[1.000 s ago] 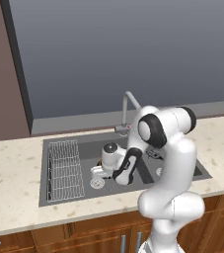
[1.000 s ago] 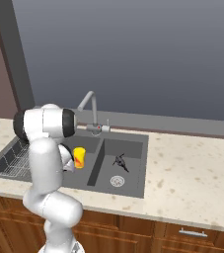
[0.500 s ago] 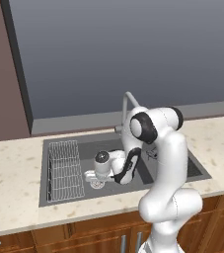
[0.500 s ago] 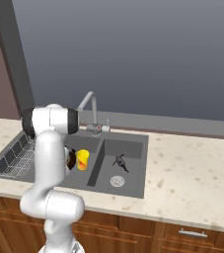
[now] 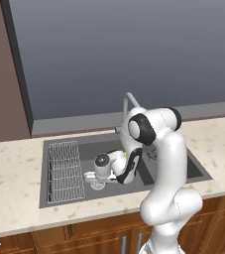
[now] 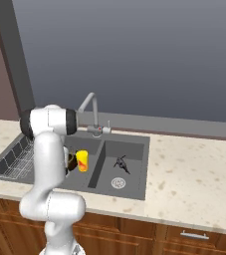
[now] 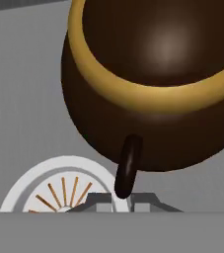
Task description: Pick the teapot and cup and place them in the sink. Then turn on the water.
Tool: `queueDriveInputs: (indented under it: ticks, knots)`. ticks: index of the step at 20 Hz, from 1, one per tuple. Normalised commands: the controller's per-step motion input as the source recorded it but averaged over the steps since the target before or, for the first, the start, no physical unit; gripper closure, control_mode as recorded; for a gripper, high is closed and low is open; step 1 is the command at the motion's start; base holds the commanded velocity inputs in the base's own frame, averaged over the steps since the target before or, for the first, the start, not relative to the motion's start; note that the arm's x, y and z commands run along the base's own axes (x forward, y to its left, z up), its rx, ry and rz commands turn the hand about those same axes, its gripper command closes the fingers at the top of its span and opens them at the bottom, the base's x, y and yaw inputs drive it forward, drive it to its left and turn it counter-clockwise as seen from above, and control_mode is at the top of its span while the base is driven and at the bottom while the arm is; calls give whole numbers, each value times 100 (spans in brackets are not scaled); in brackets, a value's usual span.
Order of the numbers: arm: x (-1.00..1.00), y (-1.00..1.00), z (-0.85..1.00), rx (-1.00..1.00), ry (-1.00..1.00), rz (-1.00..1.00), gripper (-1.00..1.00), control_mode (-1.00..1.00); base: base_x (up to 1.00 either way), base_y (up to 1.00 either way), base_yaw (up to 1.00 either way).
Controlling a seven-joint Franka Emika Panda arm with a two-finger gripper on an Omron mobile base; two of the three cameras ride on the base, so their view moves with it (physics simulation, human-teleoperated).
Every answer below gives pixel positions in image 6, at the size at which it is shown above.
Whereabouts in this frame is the grey sink with drainboard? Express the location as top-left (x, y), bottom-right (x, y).
top-left (0, 127), bottom-right (151, 201)

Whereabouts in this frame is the yellow orange cup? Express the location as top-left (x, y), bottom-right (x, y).
top-left (75, 149), bottom-right (90, 173)

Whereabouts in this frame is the dark brown cup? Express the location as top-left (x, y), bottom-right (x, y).
top-left (66, 151), bottom-right (80, 172)

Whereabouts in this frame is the grey metal tap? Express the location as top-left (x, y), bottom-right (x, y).
top-left (77, 92), bottom-right (113, 138)

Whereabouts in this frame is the grey window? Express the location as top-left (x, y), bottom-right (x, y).
top-left (0, 0), bottom-right (226, 142)

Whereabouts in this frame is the wooden cupboard door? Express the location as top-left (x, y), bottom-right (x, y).
top-left (0, 196), bottom-right (48, 255)
top-left (72, 212), bottom-right (158, 255)

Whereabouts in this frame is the wooden drawer front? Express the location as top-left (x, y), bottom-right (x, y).
top-left (157, 224), bottom-right (226, 255)

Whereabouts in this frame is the silver drawer handle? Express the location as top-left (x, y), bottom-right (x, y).
top-left (179, 230), bottom-right (210, 241)

